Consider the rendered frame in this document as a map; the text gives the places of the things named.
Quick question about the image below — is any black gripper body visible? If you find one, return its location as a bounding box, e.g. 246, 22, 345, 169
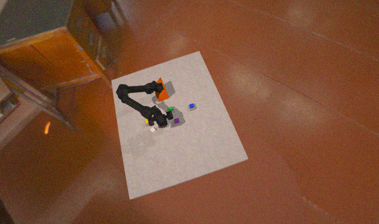
148, 111, 173, 126

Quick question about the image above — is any blue button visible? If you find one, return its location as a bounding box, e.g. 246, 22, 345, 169
188, 103, 196, 111

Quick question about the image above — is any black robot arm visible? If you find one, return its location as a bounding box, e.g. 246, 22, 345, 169
116, 80, 168, 128

